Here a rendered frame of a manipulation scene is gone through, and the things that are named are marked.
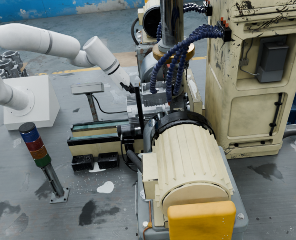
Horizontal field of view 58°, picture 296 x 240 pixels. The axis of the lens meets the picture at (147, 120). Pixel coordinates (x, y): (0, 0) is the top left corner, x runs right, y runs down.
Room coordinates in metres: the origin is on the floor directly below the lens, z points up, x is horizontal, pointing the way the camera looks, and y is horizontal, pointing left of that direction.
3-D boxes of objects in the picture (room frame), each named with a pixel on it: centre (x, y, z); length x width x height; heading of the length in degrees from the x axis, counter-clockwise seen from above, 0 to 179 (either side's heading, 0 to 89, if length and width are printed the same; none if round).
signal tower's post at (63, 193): (0.80, 0.45, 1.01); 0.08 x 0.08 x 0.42; 88
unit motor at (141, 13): (1.71, -0.10, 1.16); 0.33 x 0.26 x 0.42; 178
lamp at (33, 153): (0.80, 0.45, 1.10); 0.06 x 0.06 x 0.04
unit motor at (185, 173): (0.44, -0.05, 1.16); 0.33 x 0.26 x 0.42; 178
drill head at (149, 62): (1.43, -0.12, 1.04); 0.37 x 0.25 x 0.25; 178
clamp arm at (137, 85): (0.95, 0.03, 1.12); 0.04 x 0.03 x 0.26; 88
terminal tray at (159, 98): (1.08, -0.05, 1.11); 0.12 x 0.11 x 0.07; 89
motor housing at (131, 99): (1.08, -0.01, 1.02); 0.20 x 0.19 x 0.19; 89
